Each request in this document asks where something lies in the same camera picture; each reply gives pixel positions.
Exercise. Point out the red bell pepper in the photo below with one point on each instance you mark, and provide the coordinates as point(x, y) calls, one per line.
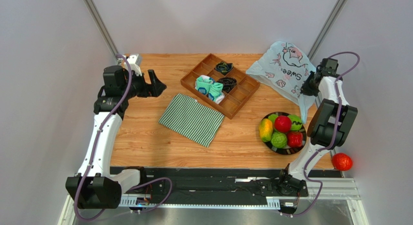
point(294, 139)

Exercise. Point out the green white striped cloth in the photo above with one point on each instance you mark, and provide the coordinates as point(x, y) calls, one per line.
point(187, 117)

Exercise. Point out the light green starfruit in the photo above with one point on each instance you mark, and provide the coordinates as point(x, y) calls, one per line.
point(273, 117)

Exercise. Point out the brown wooden divided tray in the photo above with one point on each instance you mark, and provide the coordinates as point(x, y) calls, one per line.
point(238, 87)

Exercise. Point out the left aluminium frame post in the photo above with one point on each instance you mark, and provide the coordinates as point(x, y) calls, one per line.
point(90, 4)

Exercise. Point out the red apple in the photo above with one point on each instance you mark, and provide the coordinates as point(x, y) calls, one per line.
point(283, 124)

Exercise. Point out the aluminium frame post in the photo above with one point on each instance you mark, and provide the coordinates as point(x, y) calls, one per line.
point(332, 17)
point(90, 4)

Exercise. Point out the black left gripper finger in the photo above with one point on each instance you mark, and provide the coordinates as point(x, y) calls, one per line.
point(153, 78)
point(157, 88)

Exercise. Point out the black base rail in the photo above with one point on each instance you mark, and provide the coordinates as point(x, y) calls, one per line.
point(216, 188)

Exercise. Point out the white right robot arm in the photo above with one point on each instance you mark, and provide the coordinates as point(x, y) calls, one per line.
point(328, 129)

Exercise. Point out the green custard apple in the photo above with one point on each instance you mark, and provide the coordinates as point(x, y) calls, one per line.
point(279, 140)

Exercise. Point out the light blue printed plastic bag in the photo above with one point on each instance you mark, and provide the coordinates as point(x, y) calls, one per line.
point(285, 68)

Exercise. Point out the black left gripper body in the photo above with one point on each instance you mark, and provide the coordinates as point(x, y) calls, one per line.
point(149, 85)

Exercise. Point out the black round plate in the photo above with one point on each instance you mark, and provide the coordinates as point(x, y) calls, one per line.
point(286, 150)

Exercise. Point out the orange red wrinkled fruit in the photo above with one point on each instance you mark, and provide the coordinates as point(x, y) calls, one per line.
point(342, 162)

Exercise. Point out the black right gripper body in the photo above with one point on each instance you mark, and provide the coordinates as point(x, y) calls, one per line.
point(310, 83)

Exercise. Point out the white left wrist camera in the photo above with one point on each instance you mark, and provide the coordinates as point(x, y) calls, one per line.
point(134, 62)

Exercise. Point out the right aluminium frame post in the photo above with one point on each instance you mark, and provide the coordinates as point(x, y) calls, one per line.
point(332, 17)

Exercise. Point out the green watermelon toy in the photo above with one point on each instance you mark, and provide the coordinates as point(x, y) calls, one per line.
point(296, 122)

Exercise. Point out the teal white sock pair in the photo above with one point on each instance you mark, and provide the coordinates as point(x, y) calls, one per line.
point(210, 88)

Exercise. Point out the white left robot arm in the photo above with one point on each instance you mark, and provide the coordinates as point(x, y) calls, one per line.
point(92, 187)

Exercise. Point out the yellow green mango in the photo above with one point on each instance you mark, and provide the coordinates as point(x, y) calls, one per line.
point(265, 129)

